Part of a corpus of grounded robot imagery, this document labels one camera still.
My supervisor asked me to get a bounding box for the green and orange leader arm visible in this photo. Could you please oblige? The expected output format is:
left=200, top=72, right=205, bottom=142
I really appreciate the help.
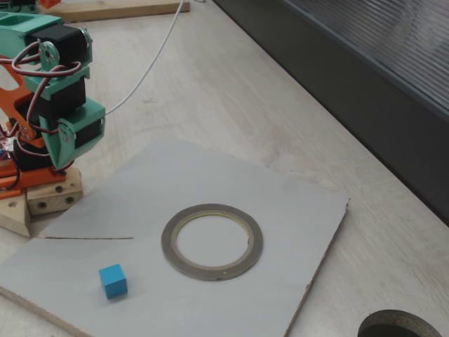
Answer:
left=0, top=0, right=60, bottom=15

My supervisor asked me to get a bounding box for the blue cube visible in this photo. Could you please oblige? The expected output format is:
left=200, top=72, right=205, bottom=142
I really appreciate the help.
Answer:
left=98, top=263, right=128, bottom=300

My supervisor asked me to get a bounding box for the wooden base block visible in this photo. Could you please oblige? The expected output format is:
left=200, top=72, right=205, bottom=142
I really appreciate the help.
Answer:
left=26, top=167, right=84, bottom=216

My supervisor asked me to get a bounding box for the red controller circuit board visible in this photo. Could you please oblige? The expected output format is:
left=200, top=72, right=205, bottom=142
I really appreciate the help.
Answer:
left=0, top=135, right=15, bottom=163

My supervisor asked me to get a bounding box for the long wooden plank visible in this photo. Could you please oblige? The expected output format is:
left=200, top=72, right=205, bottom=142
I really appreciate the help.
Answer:
left=34, top=0, right=191, bottom=25

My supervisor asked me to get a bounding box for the white laminated wooden board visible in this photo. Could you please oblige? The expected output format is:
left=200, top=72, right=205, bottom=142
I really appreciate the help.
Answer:
left=0, top=138, right=351, bottom=337

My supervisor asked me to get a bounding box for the frosted desk partition panel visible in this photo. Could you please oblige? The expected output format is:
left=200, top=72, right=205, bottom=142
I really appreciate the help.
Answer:
left=212, top=0, right=449, bottom=227

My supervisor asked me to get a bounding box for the orange controller board mount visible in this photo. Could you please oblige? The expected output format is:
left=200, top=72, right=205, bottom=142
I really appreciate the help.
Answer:
left=0, top=159, right=21, bottom=201

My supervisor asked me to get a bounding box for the white USB cable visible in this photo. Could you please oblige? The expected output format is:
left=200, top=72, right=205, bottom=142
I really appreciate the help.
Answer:
left=104, top=0, right=186, bottom=116

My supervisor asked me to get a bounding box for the grey tape ring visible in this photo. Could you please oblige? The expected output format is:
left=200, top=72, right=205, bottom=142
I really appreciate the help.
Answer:
left=161, top=203, right=264, bottom=282

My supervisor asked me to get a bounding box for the round desk cable hole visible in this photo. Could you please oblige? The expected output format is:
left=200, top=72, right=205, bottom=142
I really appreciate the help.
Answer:
left=356, top=309, right=443, bottom=337

